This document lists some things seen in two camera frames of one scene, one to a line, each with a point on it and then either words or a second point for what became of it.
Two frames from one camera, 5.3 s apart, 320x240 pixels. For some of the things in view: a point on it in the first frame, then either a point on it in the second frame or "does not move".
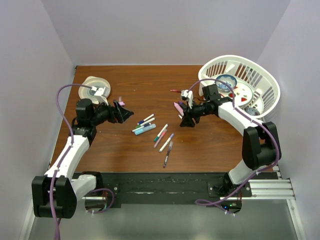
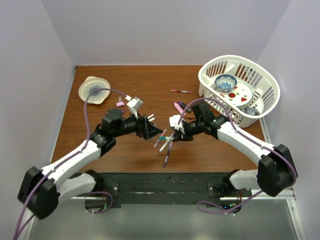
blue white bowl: [230, 80] does not move
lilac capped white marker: [166, 143] does not move
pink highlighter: [179, 108] does not move
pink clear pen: [161, 136] does not move
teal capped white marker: [157, 137] -> [166, 138]
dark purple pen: [170, 148] does not move
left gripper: [114, 116] -> [144, 128]
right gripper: [187, 121] -> [180, 136]
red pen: [177, 91] does not move
